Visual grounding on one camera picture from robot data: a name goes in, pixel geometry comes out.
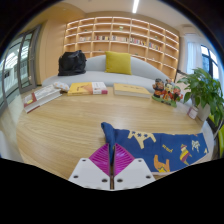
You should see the white sheer curtain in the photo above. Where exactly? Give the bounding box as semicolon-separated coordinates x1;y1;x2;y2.
184;41;203;75

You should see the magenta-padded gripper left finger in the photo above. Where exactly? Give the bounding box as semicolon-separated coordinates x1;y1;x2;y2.
68;143;113;191

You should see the colourful figurine trio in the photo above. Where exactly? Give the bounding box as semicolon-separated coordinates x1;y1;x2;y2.
151;78;184;108

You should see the blue cartoon print towel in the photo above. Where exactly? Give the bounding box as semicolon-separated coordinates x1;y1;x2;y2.
100;121;210;176

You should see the wooden wall bookshelf unit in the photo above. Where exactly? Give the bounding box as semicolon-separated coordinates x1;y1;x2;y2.
63;16;180;81

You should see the small white cup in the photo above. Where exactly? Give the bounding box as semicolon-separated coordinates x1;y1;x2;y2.
186;105;200;120

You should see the black bag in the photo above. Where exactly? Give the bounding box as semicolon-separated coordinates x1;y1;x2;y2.
57;49;88;77

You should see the flat yellow book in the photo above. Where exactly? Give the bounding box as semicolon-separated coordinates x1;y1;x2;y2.
113;82;152;99

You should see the light grey curved sofa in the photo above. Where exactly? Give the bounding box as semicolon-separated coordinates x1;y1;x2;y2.
41;54;171;93

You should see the dark framed window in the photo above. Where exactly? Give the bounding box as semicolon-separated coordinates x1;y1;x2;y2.
199;44;220;81

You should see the yellow square cushion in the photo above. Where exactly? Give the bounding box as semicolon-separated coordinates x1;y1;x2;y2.
104;50;133;76

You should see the long ceiling light strip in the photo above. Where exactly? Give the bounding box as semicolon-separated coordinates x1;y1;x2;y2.
131;0;140;14

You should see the green potted plant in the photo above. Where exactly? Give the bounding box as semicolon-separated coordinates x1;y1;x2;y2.
177;67;224;127

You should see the yellow and white book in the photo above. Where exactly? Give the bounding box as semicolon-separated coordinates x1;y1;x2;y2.
67;81;109;97

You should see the open white red book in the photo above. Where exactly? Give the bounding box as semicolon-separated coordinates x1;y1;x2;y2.
23;84;63;114

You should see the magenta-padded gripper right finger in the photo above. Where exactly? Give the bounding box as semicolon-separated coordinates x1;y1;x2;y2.
113;143;157;191

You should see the grey framed glass door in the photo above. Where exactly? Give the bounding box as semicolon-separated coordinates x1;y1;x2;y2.
0;24;43;118

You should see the white chair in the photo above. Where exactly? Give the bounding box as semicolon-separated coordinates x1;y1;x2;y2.
0;130;21;161

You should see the small white dotted pouch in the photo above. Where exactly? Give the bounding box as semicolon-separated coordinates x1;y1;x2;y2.
53;81;70;93

